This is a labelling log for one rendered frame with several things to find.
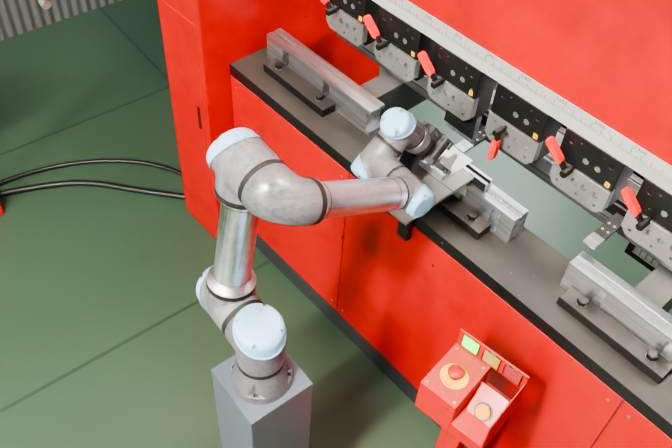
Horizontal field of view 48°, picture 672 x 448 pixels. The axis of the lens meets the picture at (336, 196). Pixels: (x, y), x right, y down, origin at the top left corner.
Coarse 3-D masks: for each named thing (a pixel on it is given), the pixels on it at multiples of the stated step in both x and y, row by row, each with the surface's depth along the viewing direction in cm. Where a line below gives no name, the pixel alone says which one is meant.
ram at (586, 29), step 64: (384, 0) 194; (448, 0) 176; (512, 0) 162; (576, 0) 150; (640, 0) 139; (512, 64) 171; (576, 64) 157; (640, 64) 146; (576, 128) 165; (640, 128) 152
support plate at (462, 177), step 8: (416, 168) 204; (416, 176) 202; (424, 176) 202; (456, 176) 203; (464, 176) 203; (472, 176) 203; (432, 184) 200; (440, 184) 201; (448, 184) 201; (456, 184) 201; (464, 184) 202; (440, 192) 199; (448, 192) 199; (440, 200) 197; (400, 216) 192; (408, 216) 192
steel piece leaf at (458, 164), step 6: (420, 162) 204; (426, 162) 206; (456, 162) 206; (462, 162) 206; (426, 168) 203; (432, 168) 204; (456, 168) 205; (432, 174) 202; (438, 174) 200; (444, 174) 203; (450, 174) 203
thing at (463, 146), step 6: (486, 114) 218; (486, 120) 218; (480, 132) 215; (480, 138) 213; (486, 138) 214; (456, 144) 211; (462, 144) 211; (468, 144) 211; (474, 144) 211; (462, 150) 209; (468, 150) 211
